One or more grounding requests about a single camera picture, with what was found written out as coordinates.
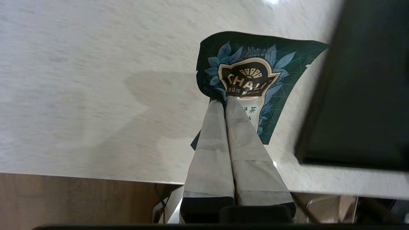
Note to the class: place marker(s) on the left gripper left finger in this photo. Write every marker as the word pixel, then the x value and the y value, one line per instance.
pixel 212 166

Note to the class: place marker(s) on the teal tea sachet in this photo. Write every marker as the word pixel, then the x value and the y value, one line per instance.
pixel 249 70

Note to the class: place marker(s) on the black rectangular serving tray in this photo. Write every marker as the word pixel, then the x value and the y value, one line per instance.
pixel 361 95

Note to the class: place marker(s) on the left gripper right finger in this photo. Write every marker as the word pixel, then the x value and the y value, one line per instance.
pixel 255 172

